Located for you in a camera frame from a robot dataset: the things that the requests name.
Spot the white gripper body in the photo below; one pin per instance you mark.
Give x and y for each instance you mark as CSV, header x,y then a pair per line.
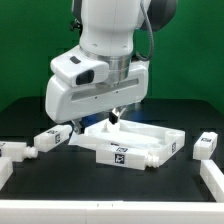
x,y
64,103

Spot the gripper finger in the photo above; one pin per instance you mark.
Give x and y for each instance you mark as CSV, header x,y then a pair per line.
x,y
78,127
115,114

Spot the white desk tabletop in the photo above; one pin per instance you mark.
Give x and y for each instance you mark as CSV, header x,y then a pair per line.
x,y
158,141

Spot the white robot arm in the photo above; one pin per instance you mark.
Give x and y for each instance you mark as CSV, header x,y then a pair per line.
x,y
120,32

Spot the white left border block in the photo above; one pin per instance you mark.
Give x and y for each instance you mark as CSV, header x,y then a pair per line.
x,y
6,169

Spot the white border block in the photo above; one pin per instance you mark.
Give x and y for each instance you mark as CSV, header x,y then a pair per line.
x,y
213,178
6,169

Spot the white right border block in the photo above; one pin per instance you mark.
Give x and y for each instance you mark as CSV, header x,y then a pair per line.
x,y
213,178

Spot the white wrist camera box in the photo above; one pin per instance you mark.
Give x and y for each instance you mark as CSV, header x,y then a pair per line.
x,y
76,69

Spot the black camera on stand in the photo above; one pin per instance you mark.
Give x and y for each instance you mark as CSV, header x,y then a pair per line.
x,y
75,24

